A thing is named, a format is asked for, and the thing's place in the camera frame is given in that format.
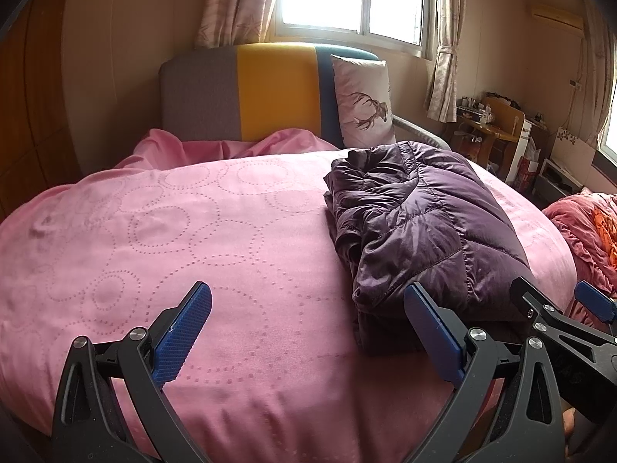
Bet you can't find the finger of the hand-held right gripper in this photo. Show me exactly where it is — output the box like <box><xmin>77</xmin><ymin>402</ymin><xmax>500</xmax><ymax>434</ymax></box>
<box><xmin>510</xmin><ymin>276</ymin><xmax>579</xmax><ymax>343</ymax></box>
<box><xmin>575</xmin><ymin>281</ymin><xmax>617</xmax><ymax>324</ymax></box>

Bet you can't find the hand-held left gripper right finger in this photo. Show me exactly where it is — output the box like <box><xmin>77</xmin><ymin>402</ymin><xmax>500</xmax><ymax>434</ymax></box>
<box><xmin>404</xmin><ymin>283</ymin><xmax>566</xmax><ymax>463</ymax></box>

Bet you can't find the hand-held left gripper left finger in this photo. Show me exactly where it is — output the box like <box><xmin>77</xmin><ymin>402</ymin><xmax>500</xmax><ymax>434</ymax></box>
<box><xmin>51</xmin><ymin>281</ymin><xmax>213</xmax><ymax>463</ymax></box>

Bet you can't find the purple quilted puffer jacket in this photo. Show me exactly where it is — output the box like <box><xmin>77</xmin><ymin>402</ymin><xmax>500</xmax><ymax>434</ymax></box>
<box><xmin>323</xmin><ymin>141</ymin><xmax>536</xmax><ymax>355</ymax></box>

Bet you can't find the person's right hand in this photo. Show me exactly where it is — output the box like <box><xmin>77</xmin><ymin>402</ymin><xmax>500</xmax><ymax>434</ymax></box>
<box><xmin>562</xmin><ymin>407</ymin><xmax>579</xmax><ymax>449</ymax></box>

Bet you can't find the red orange blanket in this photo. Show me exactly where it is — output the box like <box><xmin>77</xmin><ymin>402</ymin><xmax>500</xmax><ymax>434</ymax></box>
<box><xmin>542</xmin><ymin>188</ymin><xmax>617</xmax><ymax>300</ymax></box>

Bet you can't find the pink bed cover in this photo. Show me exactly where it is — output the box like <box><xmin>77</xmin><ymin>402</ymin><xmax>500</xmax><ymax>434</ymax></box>
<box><xmin>0</xmin><ymin>128</ymin><xmax>579</xmax><ymax>463</ymax></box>

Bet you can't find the white low cabinet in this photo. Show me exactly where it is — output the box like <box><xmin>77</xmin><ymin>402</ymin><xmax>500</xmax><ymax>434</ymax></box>
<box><xmin>535</xmin><ymin>157</ymin><xmax>586</xmax><ymax>203</ymax></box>

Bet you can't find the white small fridge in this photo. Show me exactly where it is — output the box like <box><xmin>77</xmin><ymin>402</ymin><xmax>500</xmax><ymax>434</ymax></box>
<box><xmin>506</xmin><ymin>118</ymin><xmax>536</xmax><ymax>179</ymax></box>

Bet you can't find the cluttered wooden desk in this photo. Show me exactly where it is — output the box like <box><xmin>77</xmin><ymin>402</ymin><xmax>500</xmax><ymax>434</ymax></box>
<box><xmin>453</xmin><ymin>91</ymin><xmax>526</xmax><ymax>169</ymax></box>

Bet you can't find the pink patterned curtain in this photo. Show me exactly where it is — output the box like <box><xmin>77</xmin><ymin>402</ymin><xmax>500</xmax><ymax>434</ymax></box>
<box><xmin>195</xmin><ymin>0</ymin><xmax>283</xmax><ymax>50</ymax></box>
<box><xmin>425</xmin><ymin>0</ymin><xmax>459</xmax><ymax>123</ymax></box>

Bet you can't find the pink deer print pillow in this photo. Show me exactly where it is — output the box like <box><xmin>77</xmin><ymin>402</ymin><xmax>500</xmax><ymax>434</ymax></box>
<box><xmin>330</xmin><ymin>54</ymin><xmax>397</xmax><ymax>150</ymax></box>

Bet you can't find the grey yellow blue headboard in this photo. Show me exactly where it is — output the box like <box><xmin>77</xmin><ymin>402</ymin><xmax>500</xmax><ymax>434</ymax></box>
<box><xmin>159</xmin><ymin>42</ymin><xmax>381</xmax><ymax>148</ymax></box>

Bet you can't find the brown wooden wardrobe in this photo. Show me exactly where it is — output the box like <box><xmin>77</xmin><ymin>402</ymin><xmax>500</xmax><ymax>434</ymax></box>
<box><xmin>0</xmin><ymin>0</ymin><xmax>83</xmax><ymax>223</ymax></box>

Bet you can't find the grey padded tube rail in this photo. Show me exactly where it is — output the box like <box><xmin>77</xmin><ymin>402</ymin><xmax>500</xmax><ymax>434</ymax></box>
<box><xmin>393</xmin><ymin>115</ymin><xmax>451</xmax><ymax>151</ymax></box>

